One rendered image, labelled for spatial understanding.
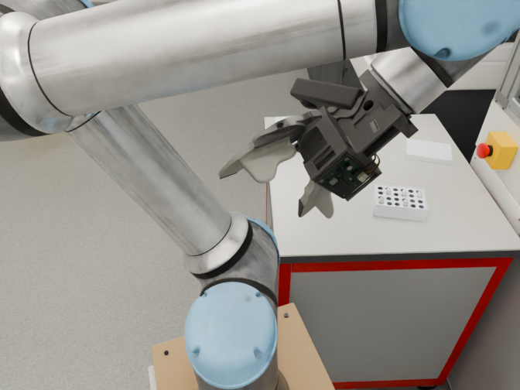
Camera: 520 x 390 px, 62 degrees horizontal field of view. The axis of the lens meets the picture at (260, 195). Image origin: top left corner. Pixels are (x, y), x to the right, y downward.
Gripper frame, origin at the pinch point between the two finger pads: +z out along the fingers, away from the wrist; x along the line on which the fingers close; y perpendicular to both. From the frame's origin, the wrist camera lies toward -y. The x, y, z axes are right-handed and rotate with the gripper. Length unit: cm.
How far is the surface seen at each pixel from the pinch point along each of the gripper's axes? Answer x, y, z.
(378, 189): 56, -29, 0
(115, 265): 56, -87, 118
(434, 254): 60, -8, -1
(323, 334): 68, -11, 38
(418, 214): 60, -19, -4
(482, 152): 68, -27, -24
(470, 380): 111, 7, 21
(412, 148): 73, -45, -11
